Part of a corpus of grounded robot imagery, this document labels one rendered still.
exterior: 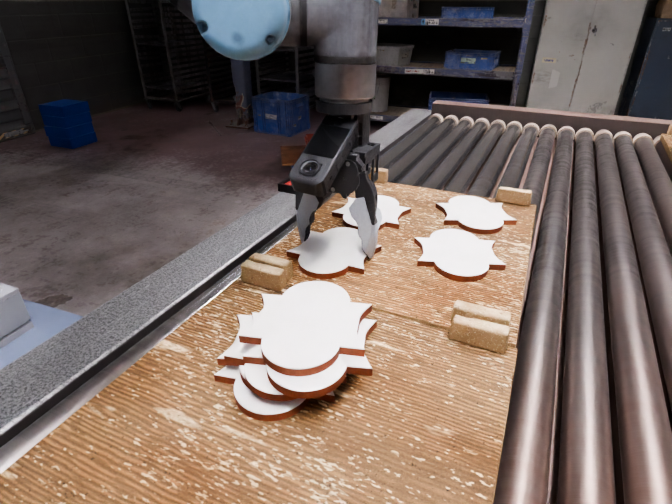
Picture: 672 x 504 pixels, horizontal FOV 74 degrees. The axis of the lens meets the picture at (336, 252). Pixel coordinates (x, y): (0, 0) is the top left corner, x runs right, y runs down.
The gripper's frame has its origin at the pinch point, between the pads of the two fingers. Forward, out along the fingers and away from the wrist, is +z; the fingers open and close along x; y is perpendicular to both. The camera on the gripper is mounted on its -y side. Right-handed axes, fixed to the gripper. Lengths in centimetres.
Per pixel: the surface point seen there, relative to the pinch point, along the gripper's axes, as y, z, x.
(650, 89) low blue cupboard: 466, 22, -111
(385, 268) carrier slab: -0.5, 1.1, -7.9
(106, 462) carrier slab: -37.5, 2.6, 2.8
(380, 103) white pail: 450, 54, 145
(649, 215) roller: 39, 1, -44
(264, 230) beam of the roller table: 6.1, 3.0, 15.7
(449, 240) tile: 9.3, -0.3, -14.5
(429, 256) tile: 3.4, 0.0, -12.9
